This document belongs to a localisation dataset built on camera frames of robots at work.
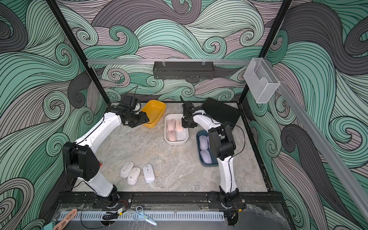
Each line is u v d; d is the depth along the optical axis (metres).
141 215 0.70
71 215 0.69
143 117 0.77
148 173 0.81
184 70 1.06
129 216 0.70
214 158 0.86
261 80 0.78
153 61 0.94
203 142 0.93
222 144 0.55
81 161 0.45
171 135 0.96
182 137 0.98
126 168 0.82
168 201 0.74
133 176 0.80
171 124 1.01
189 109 0.79
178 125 1.04
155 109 1.12
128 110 0.66
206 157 0.86
